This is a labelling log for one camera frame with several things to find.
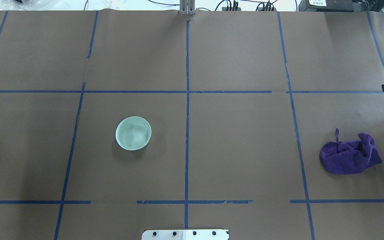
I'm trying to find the purple cloth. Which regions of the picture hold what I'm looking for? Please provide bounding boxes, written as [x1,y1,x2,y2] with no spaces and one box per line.
[319,129,382,175]

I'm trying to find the mint green bowl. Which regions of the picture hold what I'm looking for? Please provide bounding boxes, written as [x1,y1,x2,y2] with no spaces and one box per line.
[115,116,152,151]

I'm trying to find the black box device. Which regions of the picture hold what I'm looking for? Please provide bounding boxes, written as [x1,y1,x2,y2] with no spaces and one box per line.
[298,0,354,12]

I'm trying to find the aluminium frame post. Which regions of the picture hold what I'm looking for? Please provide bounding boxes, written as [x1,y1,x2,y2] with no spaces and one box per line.
[179,0,196,16]

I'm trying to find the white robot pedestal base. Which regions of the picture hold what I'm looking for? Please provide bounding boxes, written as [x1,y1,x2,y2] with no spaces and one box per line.
[141,229,230,240]

